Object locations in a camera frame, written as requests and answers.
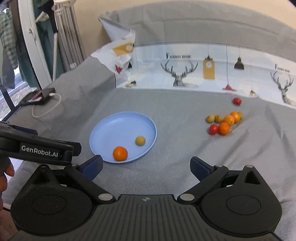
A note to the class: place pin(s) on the grey sofa cover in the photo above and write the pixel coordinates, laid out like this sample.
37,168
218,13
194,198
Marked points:
255,200

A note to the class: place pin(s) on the small orange back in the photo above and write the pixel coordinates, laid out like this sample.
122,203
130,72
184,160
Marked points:
236,116

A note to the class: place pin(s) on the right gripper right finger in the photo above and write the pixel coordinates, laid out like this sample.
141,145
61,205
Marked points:
209,176

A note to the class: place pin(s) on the small orange front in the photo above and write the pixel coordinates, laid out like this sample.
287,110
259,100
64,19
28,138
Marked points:
224,129

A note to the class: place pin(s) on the light blue plate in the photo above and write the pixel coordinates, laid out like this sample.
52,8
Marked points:
121,129

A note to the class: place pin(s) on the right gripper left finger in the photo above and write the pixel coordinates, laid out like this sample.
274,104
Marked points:
81,177

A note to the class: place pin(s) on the white deer print cloth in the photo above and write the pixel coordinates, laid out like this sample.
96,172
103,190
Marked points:
196,66

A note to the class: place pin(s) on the red cherry tomato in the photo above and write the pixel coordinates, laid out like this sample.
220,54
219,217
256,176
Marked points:
213,129
237,101

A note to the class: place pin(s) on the person left hand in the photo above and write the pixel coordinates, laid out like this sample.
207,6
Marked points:
6,169

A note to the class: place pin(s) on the small orange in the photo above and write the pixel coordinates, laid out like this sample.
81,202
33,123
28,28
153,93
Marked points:
236,116
224,129

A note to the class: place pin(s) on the large orange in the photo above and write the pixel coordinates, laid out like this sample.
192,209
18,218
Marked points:
120,154

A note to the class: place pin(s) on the black phone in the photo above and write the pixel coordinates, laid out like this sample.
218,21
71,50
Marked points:
37,97

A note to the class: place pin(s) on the peeled mandarin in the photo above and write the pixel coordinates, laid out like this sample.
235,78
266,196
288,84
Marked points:
229,119

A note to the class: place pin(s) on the white window frame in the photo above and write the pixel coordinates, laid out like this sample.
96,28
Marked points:
41,42

